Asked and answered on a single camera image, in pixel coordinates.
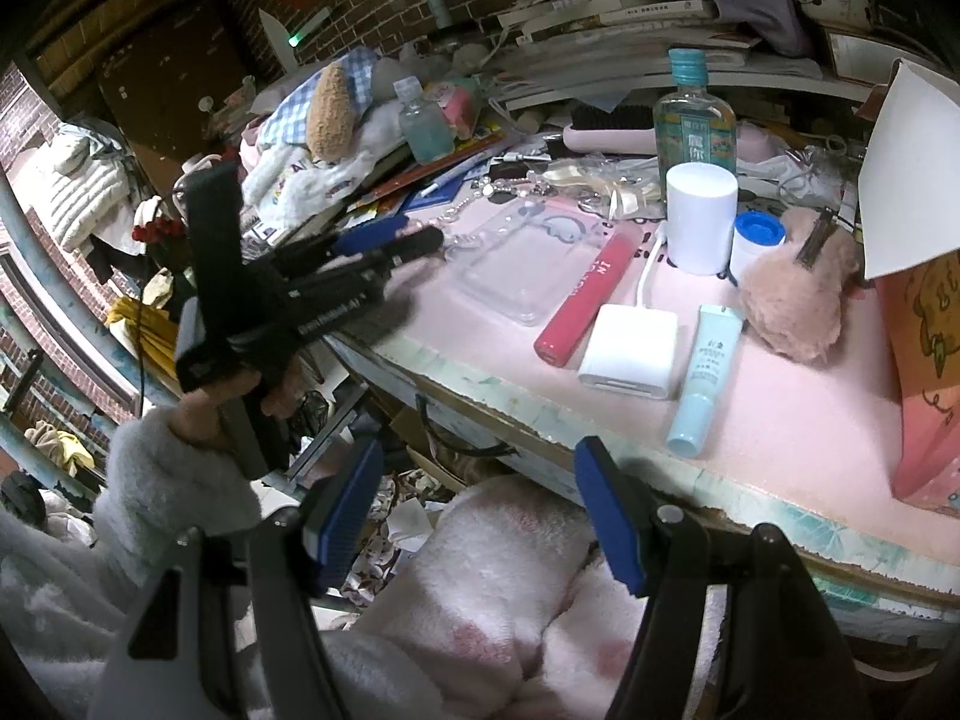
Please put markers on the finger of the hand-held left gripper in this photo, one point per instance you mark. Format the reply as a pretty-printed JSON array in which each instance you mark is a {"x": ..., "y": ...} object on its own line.
[
  {"x": 367, "y": 234},
  {"x": 412, "y": 244}
]

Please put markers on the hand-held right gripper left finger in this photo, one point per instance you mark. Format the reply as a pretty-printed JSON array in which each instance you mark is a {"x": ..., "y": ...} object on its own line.
[{"x": 341, "y": 517}]

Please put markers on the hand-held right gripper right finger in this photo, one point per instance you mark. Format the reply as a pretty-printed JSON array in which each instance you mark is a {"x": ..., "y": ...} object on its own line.
[{"x": 615, "y": 517}]

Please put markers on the clear phone case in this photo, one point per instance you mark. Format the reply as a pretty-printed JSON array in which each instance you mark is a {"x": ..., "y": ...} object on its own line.
[{"x": 510, "y": 277}]

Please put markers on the light blue cream tube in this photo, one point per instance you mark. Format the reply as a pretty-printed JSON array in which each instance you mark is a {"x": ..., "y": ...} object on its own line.
[{"x": 701, "y": 382}]

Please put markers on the red cosmetic tube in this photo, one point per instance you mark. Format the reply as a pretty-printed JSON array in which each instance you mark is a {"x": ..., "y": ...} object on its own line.
[{"x": 581, "y": 300}]

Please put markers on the pink fluffy cloth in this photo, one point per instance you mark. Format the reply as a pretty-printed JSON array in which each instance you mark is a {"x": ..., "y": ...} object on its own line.
[{"x": 795, "y": 307}]

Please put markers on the white cardboard box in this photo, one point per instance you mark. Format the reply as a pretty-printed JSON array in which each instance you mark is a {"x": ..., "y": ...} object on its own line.
[{"x": 930, "y": 390}]

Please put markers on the person's left forearm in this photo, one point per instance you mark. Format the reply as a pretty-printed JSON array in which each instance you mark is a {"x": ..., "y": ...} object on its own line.
[{"x": 180, "y": 491}]

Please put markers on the person's left hand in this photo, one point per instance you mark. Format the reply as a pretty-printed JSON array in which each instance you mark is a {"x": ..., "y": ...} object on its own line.
[{"x": 201, "y": 416}]

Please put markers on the blue notebook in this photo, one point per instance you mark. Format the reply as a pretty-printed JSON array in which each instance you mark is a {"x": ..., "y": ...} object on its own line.
[{"x": 424, "y": 200}]

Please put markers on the yellow cloth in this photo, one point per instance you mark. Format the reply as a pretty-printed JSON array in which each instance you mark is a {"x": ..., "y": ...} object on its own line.
[{"x": 150, "y": 330}]

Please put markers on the white fluffy cloth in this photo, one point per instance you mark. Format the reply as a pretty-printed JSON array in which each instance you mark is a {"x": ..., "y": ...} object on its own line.
[{"x": 300, "y": 180}]

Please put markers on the long orange packet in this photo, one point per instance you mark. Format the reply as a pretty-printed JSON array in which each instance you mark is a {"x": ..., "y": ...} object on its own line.
[{"x": 442, "y": 161}]

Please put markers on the red berry decoration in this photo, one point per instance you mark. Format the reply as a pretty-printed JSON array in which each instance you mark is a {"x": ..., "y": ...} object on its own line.
[{"x": 157, "y": 229}]

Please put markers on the small clear plastic bottle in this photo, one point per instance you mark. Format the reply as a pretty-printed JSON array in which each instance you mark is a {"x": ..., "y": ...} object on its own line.
[{"x": 424, "y": 131}]

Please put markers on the brown plush toy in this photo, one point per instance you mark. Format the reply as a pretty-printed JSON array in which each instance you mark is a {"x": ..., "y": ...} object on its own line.
[{"x": 330, "y": 109}]

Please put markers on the blue checked cloth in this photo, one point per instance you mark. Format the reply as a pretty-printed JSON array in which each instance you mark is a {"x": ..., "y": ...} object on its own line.
[{"x": 292, "y": 112}]

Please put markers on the ribbon in clear bag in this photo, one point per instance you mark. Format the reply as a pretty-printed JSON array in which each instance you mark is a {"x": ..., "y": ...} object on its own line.
[{"x": 592, "y": 184}]

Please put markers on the pink printed desk mat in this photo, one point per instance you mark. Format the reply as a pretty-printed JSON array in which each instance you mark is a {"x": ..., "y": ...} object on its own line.
[{"x": 787, "y": 427}]

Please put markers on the white puffer jacket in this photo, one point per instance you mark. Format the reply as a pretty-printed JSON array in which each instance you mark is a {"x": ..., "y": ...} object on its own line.
[{"x": 82, "y": 180}]

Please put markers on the pink hair brush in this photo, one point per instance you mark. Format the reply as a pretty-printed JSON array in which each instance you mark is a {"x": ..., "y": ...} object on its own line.
[{"x": 622, "y": 141}]

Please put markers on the stack of books and papers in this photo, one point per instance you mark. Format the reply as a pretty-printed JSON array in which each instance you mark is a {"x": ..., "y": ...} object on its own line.
[{"x": 600, "y": 37}]

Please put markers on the white cylinder bottle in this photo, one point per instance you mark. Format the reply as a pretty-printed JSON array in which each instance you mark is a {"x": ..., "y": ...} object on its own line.
[{"x": 701, "y": 217}]

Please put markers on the green glass bottle blue cap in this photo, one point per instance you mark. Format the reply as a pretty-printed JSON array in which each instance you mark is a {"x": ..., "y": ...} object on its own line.
[{"x": 694, "y": 127}]

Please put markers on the white jar with blue cap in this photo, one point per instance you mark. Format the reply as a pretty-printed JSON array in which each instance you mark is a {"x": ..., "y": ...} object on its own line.
[{"x": 757, "y": 236}]

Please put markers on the purple cloth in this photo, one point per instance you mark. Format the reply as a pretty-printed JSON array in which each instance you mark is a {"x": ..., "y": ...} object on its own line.
[{"x": 757, "y": 11}]

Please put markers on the brown cardboard box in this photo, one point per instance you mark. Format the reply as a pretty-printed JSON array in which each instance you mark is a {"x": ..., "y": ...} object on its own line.
[{"x": 862, "y": 52}]

